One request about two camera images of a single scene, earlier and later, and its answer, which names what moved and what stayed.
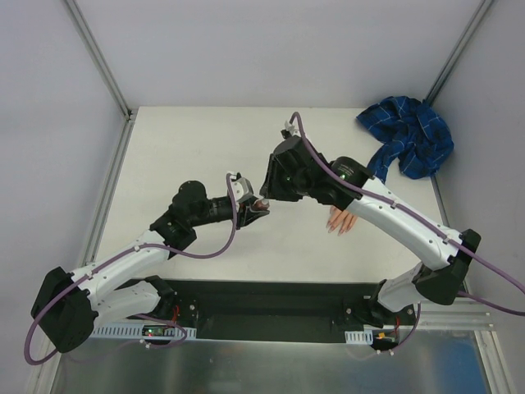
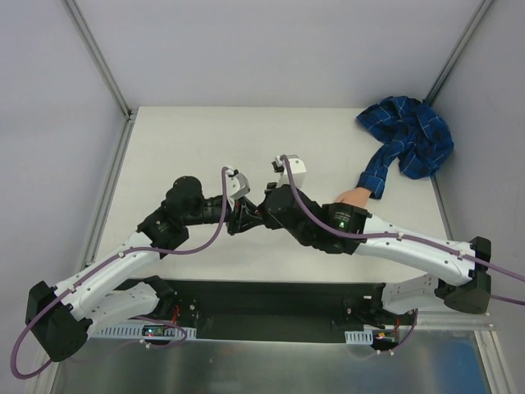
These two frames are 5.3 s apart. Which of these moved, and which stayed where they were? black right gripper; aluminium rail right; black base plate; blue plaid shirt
Moved: black right gripper
Stayed: aluminium rail right; black base plate; blue plaid shirt
